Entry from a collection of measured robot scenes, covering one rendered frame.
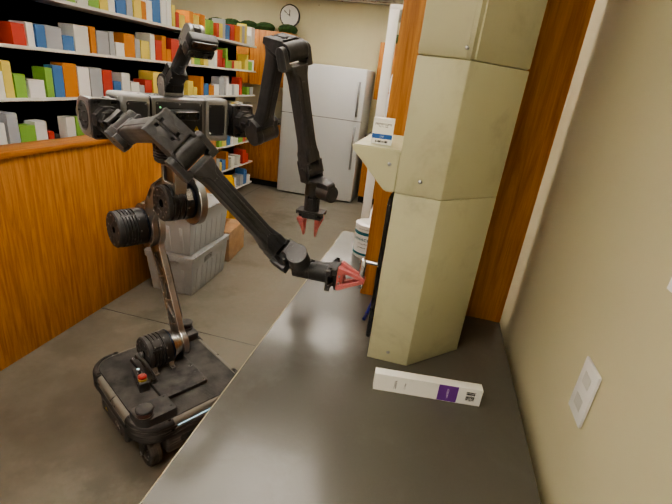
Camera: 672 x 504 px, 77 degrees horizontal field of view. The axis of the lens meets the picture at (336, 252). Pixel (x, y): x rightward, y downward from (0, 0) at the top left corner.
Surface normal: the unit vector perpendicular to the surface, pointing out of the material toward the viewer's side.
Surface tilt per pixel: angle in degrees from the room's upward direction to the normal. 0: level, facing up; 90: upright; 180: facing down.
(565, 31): 90
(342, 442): 0
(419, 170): 90
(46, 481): 0
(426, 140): 90
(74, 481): 0
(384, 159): 90
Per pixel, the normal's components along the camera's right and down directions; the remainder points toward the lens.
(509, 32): 0.51, 0.38
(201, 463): 0.11, -0.92
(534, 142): -0.24, 0.34
